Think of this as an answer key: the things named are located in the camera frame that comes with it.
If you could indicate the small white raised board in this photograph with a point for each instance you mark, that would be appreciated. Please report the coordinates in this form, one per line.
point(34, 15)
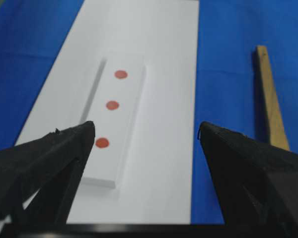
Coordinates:
point(113, 109)

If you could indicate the large white foam board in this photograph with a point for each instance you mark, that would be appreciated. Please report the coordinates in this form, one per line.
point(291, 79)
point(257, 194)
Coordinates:
point(155, 186)

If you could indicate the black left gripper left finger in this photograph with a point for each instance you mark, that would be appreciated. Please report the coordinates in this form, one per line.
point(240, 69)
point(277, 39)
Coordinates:
point(39, 180)

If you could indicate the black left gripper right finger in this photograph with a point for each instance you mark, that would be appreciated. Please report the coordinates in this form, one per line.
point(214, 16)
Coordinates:
point(256, 184)

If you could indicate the blue table mat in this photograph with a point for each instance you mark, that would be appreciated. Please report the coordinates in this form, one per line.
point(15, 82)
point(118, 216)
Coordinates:
point(32, 33)

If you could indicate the wooden mallet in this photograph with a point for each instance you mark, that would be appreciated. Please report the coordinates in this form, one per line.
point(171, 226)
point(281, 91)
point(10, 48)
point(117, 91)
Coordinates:
point(273, 116)

